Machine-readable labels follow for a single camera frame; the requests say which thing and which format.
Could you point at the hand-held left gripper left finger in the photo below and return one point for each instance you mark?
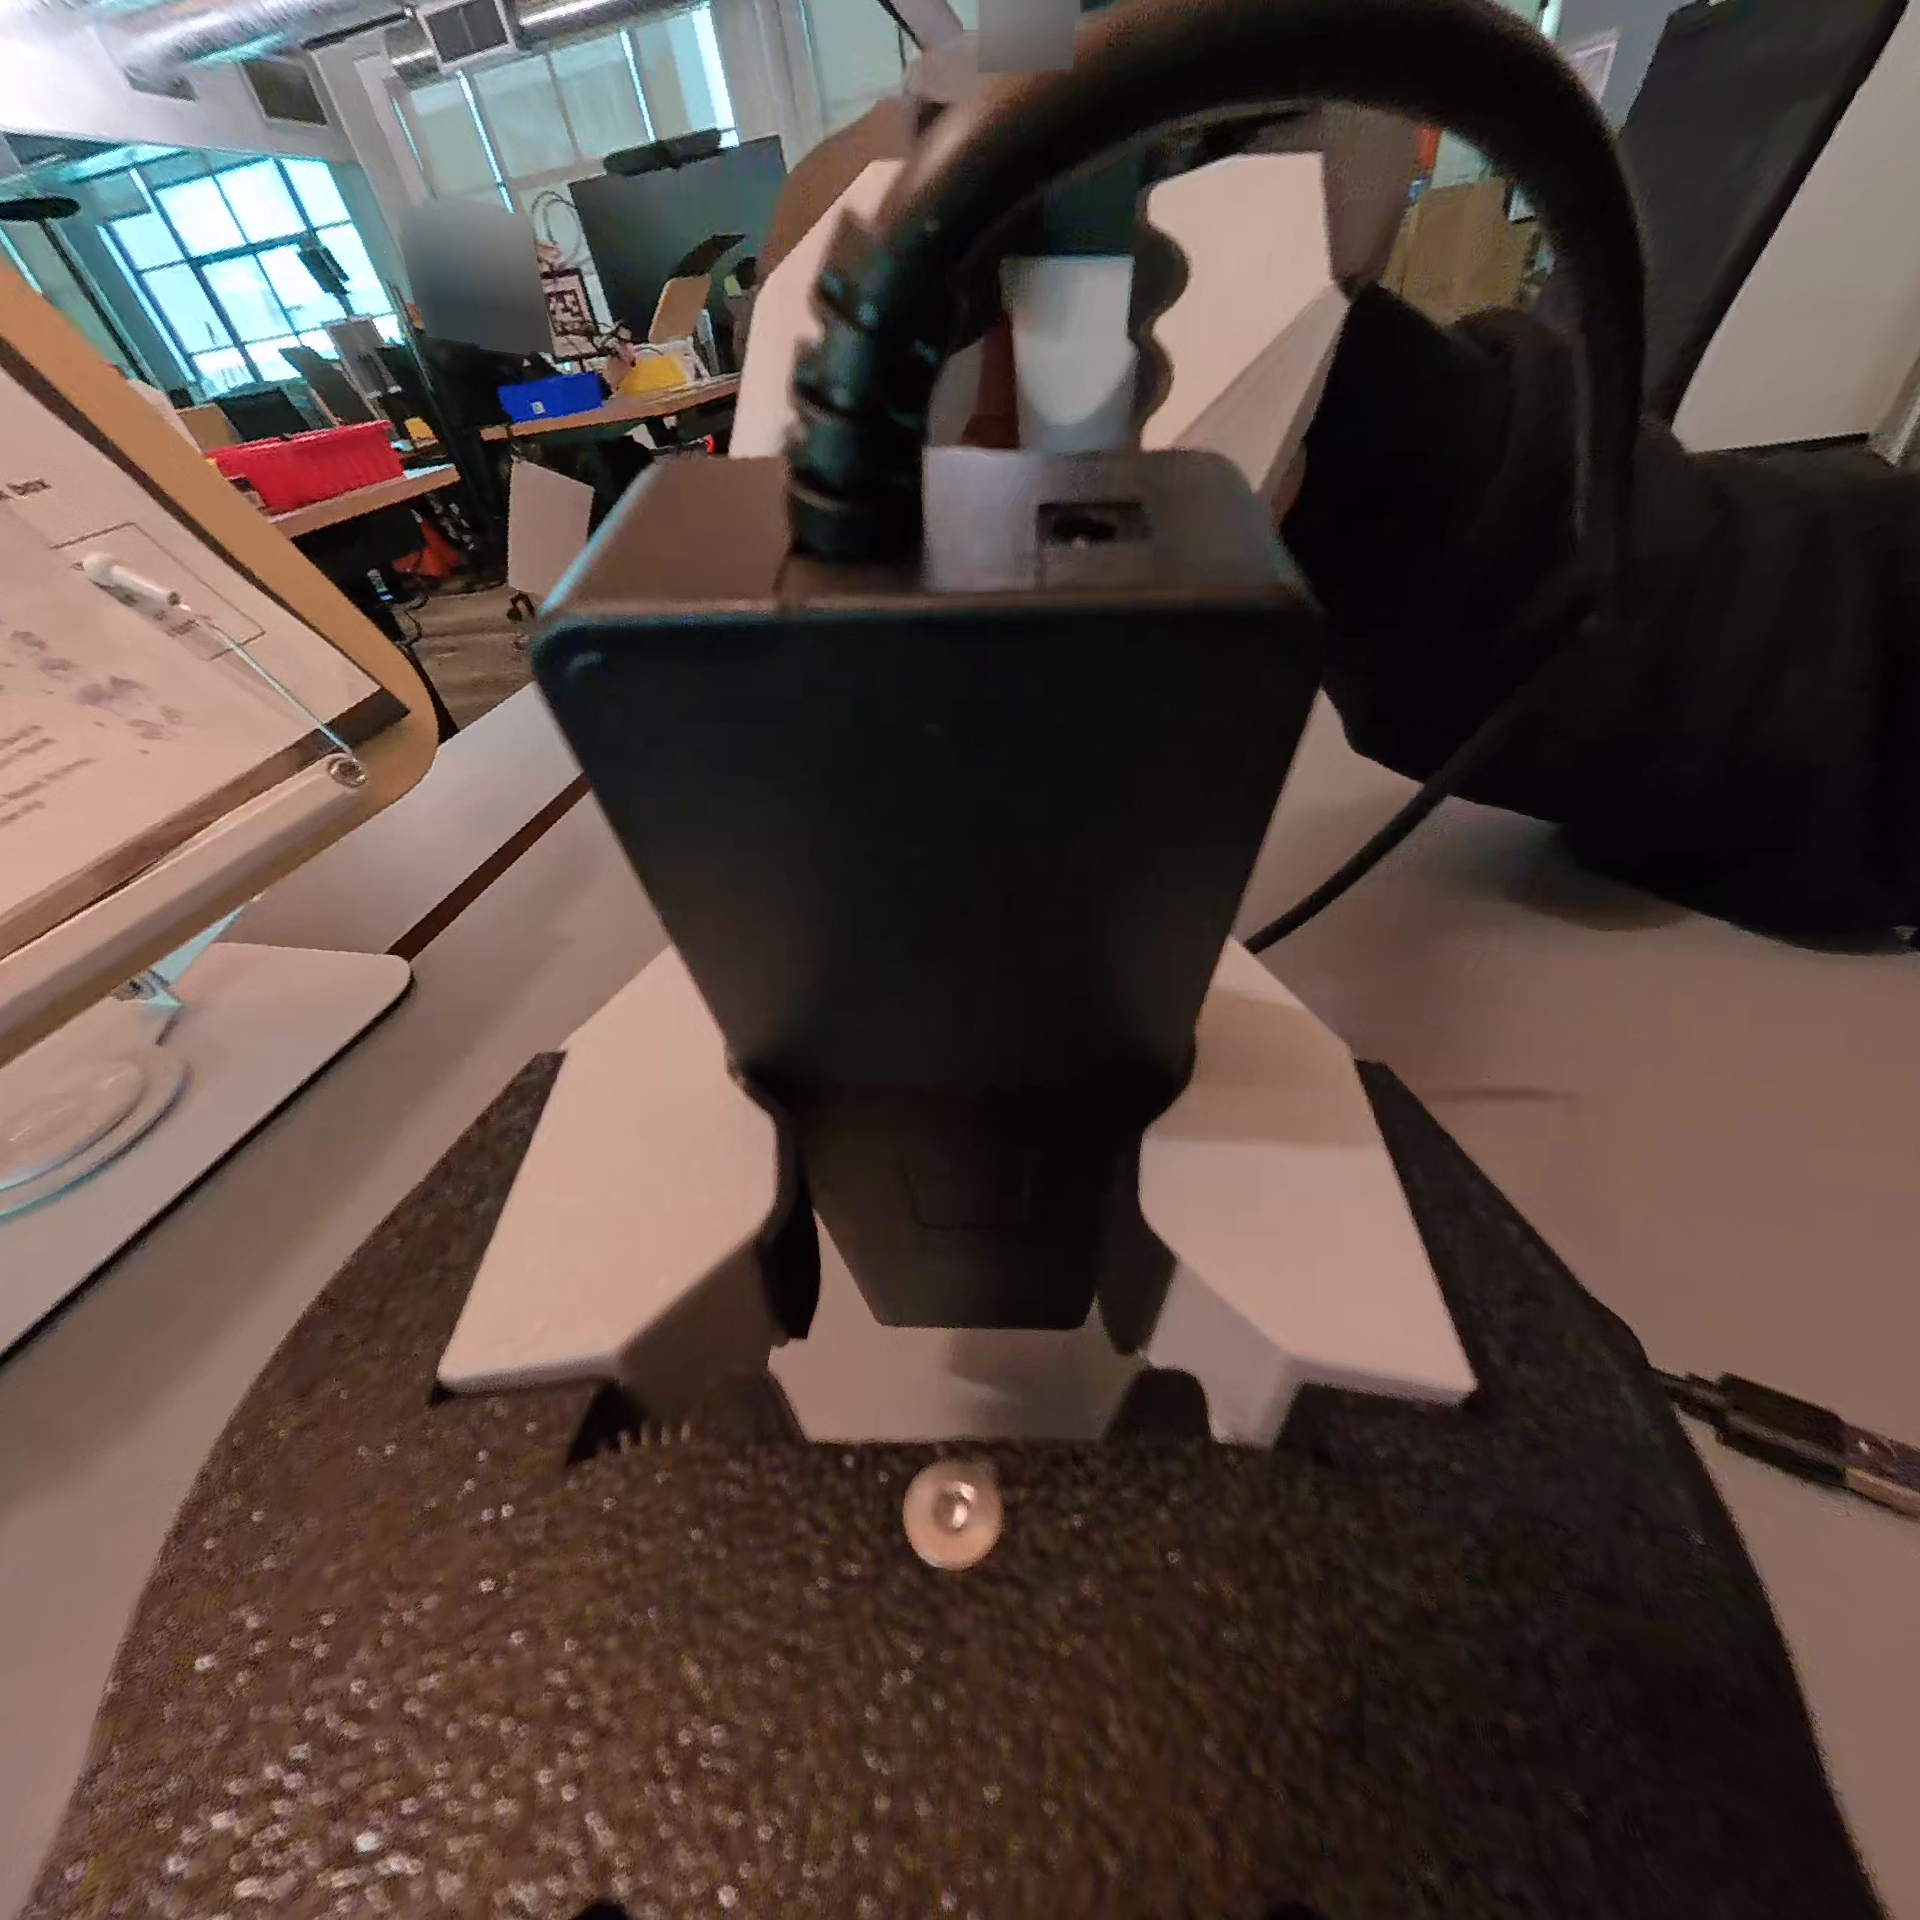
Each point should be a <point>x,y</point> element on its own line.
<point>616,1201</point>

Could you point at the small blue plastic bin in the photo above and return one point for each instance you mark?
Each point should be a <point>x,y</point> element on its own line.
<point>552,400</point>

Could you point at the printed instruction sheet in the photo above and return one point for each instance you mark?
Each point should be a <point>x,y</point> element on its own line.
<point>91,780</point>

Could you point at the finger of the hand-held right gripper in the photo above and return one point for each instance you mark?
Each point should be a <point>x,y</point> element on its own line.
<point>1260,301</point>
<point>787,316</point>

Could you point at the small framed marker sign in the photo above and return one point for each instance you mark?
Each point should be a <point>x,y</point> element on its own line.
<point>568,316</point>

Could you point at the yellow plastic bin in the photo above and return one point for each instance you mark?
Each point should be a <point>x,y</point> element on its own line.
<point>662,375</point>

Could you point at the white form sheet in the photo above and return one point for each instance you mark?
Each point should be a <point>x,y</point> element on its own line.
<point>224,661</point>

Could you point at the wooden document stand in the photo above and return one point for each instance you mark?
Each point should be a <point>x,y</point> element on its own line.
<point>301,570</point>

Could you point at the large black wall screen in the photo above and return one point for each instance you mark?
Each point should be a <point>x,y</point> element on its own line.
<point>676,225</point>

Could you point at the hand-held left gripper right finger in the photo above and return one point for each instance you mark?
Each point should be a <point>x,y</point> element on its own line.
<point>1307,1201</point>

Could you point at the red plastic bin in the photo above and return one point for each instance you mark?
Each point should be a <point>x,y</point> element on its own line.
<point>307,465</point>

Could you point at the wooden desk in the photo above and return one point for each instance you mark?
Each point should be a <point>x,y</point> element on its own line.
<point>375,504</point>

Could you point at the black multi-port usb hub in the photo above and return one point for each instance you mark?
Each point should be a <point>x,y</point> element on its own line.
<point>932,825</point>

